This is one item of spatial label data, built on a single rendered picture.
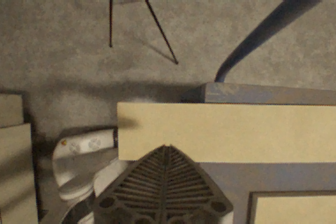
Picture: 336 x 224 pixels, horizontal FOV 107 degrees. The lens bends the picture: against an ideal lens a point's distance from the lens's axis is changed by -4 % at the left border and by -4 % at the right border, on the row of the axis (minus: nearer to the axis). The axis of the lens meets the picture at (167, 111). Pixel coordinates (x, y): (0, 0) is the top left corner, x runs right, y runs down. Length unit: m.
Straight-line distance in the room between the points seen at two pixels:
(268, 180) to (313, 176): 0.11
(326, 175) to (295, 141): 0.14
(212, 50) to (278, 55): 0.65
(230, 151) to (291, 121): 0.14
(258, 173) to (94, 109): 1.44
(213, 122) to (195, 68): 1.12
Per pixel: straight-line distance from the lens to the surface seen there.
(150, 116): 0.28
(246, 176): 0.39
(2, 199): 1.69
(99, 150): 1.28
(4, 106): 1.55
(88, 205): 0.91
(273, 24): 0.23
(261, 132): 0.34
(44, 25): 2.01
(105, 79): 1.50
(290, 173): 0.45
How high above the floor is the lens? 1.34
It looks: 84 degrees down
